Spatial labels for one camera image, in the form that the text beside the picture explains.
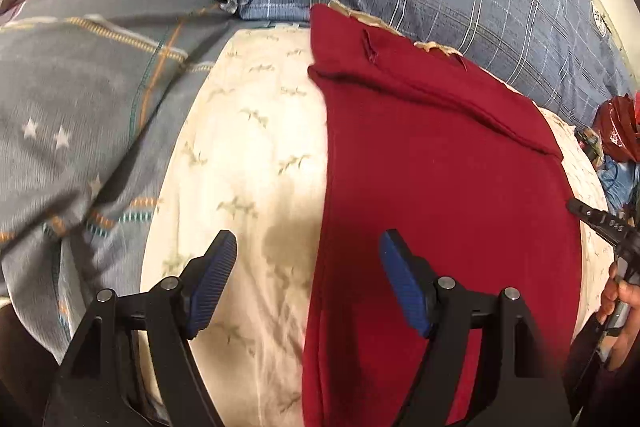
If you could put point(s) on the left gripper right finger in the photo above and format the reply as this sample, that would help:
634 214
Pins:
484 363

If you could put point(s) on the blue cloth pile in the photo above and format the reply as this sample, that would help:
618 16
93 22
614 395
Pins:
620 181

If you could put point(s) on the red knit sweater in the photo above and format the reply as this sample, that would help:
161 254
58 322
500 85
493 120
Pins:
469 173

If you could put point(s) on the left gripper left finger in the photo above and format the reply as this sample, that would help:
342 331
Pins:
99 382

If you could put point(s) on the grey patterned bed sheet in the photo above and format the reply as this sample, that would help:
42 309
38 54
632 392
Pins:
131 132

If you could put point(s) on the red plastic bag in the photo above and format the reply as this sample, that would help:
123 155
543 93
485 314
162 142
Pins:
618 128

